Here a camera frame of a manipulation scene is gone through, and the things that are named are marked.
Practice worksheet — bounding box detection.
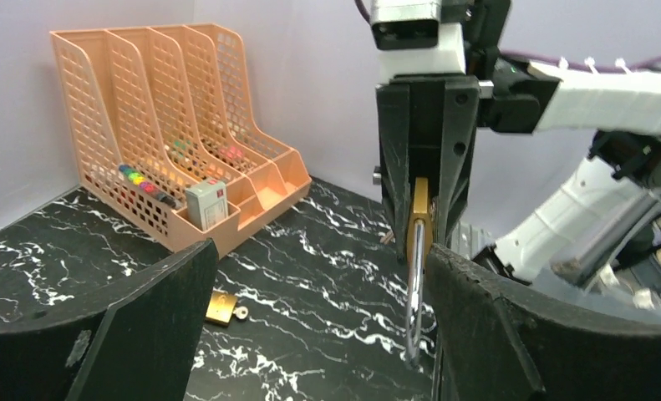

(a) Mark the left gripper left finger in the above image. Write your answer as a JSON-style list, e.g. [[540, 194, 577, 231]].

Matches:
[[0, 240, 219, 400]]

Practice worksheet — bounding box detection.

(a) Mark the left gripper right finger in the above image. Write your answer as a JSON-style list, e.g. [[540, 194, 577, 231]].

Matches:
[[425, 245, 661, 400]]

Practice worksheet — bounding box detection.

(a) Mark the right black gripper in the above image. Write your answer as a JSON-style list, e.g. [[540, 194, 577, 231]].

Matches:
[[376, 75, 480, 261]]

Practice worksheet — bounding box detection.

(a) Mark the large brass padlock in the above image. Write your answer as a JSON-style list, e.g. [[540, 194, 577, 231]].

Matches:
[[404, 177, 433, 367]]

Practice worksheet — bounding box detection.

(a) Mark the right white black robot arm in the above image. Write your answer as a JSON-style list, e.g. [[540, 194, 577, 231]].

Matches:
[[356, 1, 661, 296]]

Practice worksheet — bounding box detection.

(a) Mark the small white box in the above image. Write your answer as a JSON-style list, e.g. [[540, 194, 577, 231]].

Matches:
[[186, 178, 229, 231]]

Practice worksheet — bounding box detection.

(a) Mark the coloured marker set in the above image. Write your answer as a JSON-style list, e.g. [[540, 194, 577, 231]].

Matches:
[[118, 165, 181, 209]]

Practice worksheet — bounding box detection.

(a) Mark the pink object in organizer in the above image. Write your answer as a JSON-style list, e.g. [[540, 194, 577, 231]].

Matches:
[[218, 145, 245, 163]]

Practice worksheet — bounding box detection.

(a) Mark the green object in organizer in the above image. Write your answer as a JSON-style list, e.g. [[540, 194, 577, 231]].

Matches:
[[170, 140, 194, 158]]

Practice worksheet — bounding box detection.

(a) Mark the orange plastic file organizer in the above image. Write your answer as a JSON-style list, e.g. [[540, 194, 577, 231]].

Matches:
[[50, 23, 312, 255]]

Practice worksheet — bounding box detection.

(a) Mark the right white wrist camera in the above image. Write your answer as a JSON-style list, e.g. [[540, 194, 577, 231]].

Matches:
[[369, 0, 470, 84]]

